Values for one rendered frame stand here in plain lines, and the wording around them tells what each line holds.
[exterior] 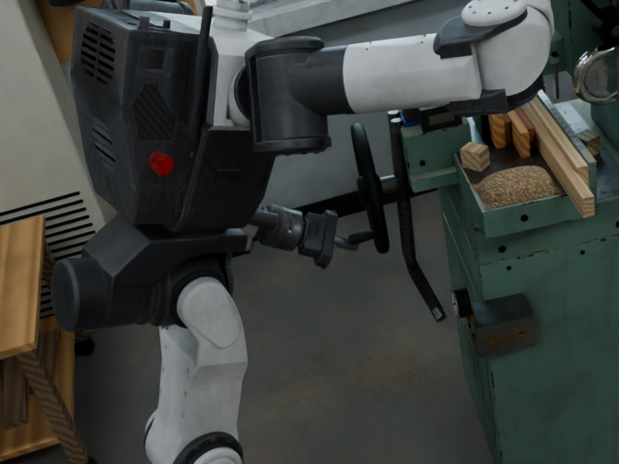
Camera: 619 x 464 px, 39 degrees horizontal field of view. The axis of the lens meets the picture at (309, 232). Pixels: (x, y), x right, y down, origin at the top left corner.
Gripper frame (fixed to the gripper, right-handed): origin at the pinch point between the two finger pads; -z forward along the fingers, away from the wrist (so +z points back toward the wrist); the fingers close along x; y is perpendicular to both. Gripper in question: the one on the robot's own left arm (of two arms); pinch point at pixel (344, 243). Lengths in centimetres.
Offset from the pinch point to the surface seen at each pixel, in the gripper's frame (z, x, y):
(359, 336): -35, -2, -86
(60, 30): 76, -80, -89
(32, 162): 74, -36, -95
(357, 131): 4.4, -20.1, 12.6
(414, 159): -6.7, -14.3, 18.3
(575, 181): -26, -4, 46
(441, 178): -12.8, -11.8, 18.4
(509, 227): -20.2, 2.2, 34.4
